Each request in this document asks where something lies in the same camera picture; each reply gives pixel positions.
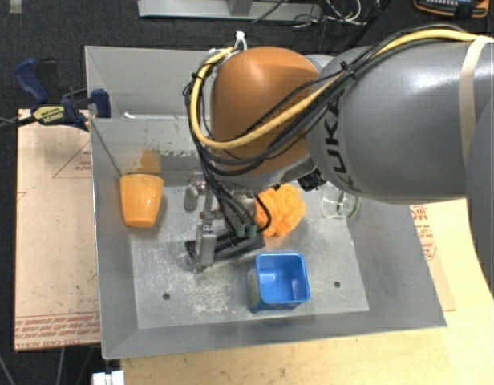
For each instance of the brown cardboard board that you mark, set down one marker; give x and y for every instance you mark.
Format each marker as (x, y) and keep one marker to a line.
(50, 235)

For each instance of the orange mesh sponge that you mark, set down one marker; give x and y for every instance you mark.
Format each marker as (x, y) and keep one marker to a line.
(285, 211)

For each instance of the clear glass beaker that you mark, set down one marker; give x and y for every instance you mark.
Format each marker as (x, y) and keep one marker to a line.
(338, 207)

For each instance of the blue square plastic container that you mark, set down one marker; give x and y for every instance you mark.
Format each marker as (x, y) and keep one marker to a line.
(280, 279)

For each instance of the orange plastic cup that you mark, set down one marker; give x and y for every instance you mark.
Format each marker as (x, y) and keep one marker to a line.
(140, 201)

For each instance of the grey metal bin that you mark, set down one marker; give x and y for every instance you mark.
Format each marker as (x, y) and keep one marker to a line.
(351, 287)

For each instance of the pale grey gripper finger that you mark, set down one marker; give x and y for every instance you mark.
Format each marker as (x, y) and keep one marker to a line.
(205, 251)
(191, 199)

